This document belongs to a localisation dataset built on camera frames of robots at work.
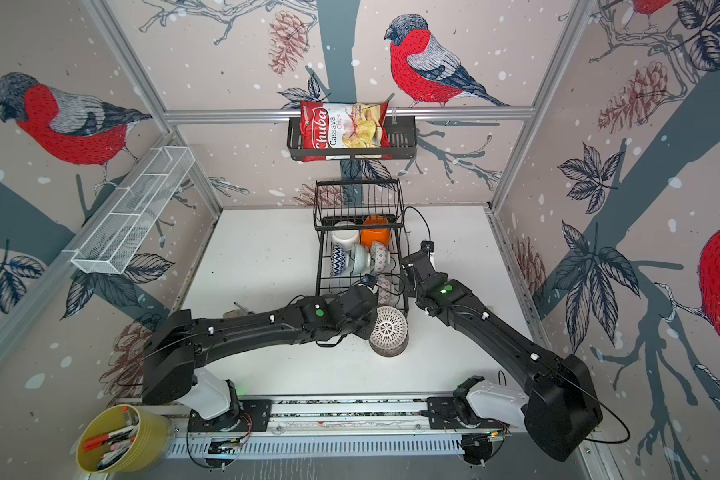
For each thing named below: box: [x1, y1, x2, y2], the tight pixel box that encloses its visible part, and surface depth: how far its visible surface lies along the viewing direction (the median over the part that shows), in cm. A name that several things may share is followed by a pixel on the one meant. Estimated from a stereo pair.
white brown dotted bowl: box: [368, 305, 409, 358], surface depth 81 cm
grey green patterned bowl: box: [371, 240, 391, 273], surface depth 95 cm
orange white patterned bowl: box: [330, 244, 346, 276], surface depth 94 cm
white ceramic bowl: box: [331, 220, 359, 251], surface depth 105 cm
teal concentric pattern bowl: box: [353, 243, 371, 275], surface depth 97 cm
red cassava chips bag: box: [300, 101, 392, 162], surface depth 90 cm
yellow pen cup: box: [76, 404, 171, 474], surface depth 62 cm
